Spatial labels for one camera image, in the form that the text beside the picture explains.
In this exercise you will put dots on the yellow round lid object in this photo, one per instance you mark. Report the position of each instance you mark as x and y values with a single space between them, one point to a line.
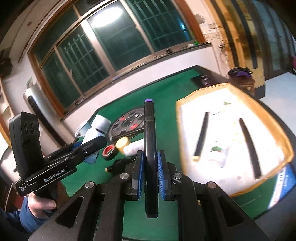
122 142

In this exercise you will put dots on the black marker purple cap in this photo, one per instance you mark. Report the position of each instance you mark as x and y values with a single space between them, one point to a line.
150 161

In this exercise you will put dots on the black pen cream cap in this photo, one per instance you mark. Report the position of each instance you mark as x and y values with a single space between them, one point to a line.
201 140

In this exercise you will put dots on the blue sleeved left forearm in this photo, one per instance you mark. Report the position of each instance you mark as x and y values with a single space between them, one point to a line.
21 220

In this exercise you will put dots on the round mahjong table control panel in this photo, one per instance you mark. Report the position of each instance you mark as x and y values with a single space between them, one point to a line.
129 124

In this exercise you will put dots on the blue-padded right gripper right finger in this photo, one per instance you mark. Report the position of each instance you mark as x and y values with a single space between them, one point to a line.
164 177

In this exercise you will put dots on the white bottle with text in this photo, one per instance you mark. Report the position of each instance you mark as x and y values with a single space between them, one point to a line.
91 134

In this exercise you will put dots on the window with green grille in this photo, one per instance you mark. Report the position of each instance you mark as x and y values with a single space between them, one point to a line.
87 44

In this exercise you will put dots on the white standing air conditioner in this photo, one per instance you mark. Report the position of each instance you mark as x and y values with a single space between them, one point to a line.
48 118

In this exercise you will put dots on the person's left hand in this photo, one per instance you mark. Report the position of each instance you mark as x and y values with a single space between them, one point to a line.
39 206

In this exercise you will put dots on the white ceramic mug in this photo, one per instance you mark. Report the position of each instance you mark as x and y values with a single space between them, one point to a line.
82 129

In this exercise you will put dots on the red black tape roll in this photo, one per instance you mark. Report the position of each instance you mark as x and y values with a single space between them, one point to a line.
109 152

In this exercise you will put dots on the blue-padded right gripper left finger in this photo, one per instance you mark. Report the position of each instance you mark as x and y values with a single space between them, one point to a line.
137 176

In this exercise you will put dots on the gold-lined cardboard box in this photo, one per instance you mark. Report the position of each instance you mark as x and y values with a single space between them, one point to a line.
225 158

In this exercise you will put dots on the white bottle red label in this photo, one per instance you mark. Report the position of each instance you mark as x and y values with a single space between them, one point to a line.
133 148

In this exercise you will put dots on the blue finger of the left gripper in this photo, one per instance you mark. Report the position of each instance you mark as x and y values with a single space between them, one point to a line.
91 159

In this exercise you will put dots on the white cylindrical bottle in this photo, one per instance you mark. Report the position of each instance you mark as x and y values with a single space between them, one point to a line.
101 123

